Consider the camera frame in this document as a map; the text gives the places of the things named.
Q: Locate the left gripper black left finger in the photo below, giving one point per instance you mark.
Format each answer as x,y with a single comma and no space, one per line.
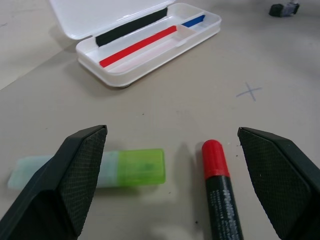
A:
75,175

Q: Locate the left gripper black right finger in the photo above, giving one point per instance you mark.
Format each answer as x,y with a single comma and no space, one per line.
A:
280,175

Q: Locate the black marker with red cap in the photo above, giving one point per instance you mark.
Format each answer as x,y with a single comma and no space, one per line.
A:
220,192

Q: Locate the eraser with green sleeve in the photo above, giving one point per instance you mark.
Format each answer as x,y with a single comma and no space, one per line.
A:
140,167

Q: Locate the dark object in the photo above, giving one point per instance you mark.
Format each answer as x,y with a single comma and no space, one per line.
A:
277,10

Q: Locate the white plastic pencil case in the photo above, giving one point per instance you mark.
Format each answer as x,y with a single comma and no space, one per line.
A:
120,73

